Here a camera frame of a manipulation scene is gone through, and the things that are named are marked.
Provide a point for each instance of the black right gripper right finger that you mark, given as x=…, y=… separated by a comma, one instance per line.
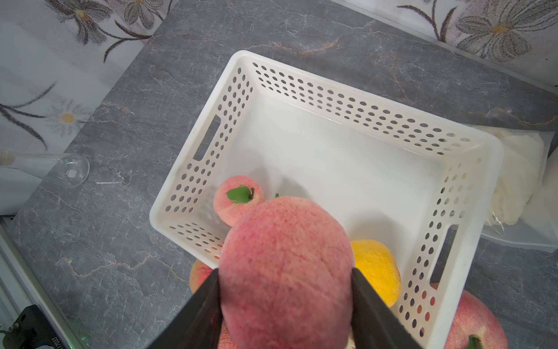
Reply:
x=373, y=323

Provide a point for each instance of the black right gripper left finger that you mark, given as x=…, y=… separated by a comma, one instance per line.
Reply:
x=199, y=323

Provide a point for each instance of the yellow peach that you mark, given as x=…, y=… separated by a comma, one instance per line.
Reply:
x=376, y=262

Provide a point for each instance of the orange pink wrinkled peach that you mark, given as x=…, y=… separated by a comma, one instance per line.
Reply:
x=198, y=274

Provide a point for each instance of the white perforated plastic basket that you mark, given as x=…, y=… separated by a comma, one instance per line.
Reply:
x=418, y=183

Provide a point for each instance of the orange wrinkled peach middle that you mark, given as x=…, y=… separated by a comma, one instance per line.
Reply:
x=225, y=341

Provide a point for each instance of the clear bag of white material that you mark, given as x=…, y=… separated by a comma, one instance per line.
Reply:
x=523, y=211

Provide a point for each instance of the glass flask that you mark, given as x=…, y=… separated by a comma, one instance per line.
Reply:
x=62, y=170

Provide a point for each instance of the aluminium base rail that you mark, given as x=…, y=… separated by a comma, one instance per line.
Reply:
x=20, y=289

